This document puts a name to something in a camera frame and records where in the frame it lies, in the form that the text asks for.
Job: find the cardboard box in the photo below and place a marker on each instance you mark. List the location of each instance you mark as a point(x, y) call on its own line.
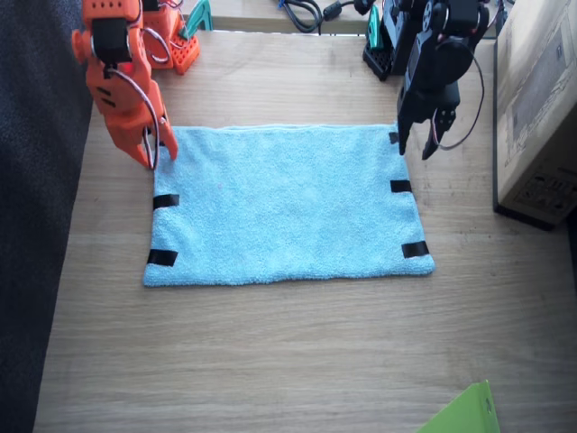
point(541, 113)

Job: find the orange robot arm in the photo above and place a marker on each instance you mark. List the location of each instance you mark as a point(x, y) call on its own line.
point(112, 6)

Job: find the light blue towel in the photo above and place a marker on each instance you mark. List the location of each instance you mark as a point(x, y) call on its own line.
point(284, 203)

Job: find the black plug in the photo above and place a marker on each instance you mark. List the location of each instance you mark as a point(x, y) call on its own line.
point(363, 5)

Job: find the black tape strip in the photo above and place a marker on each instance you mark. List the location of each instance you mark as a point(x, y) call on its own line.
point(166, 202)
point(415, 249)
point(393, 137)
point(161, 257)
point(400, 186)

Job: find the green table clamp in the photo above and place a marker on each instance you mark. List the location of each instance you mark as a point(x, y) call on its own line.
point(198, 15)
point(374, 31)

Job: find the dark grey fabric couch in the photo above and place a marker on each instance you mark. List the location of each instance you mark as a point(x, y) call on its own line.
point(36, 203)

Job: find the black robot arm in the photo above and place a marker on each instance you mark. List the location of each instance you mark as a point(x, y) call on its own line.
point(433, 58)

